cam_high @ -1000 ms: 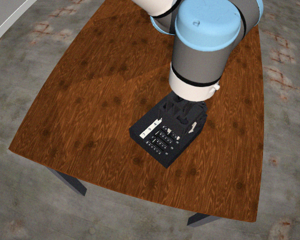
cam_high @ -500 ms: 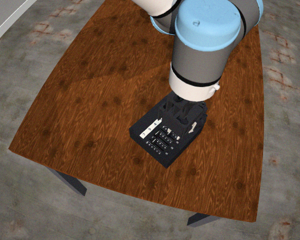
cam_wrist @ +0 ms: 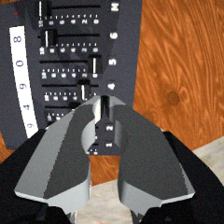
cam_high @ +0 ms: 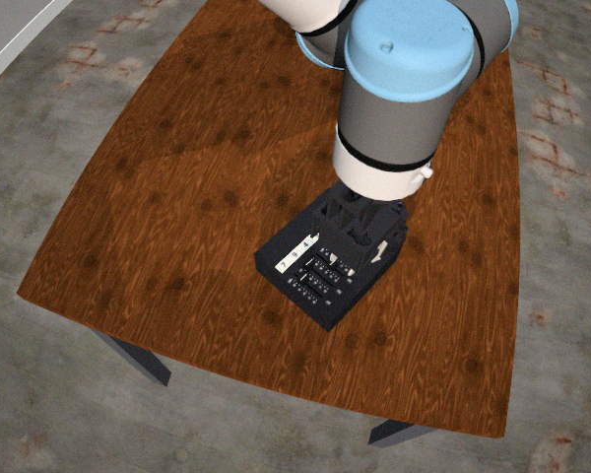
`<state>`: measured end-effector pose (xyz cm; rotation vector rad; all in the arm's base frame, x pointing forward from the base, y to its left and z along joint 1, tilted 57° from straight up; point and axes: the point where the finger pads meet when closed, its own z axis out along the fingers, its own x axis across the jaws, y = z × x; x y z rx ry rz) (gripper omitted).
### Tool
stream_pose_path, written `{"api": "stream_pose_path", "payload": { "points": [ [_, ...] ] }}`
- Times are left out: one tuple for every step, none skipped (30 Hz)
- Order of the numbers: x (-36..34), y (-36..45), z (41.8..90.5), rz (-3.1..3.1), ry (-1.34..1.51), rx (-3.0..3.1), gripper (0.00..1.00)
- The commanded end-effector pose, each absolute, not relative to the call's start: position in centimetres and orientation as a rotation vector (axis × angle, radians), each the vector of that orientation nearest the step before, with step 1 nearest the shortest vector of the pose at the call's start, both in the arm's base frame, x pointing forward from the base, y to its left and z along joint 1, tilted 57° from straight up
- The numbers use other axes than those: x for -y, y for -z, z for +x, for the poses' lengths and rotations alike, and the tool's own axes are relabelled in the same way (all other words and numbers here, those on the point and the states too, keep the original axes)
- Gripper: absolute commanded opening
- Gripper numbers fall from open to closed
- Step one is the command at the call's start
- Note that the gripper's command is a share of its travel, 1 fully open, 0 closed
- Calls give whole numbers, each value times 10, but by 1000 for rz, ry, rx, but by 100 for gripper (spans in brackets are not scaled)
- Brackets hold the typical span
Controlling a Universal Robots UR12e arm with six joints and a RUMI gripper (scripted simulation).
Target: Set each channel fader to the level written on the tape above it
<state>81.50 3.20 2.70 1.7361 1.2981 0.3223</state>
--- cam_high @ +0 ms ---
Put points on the black lighting desk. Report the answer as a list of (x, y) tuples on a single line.
[(300, 267)]

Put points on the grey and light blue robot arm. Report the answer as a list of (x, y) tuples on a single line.
[(405, 62)]

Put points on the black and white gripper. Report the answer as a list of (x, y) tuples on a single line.
[(353, 240)]

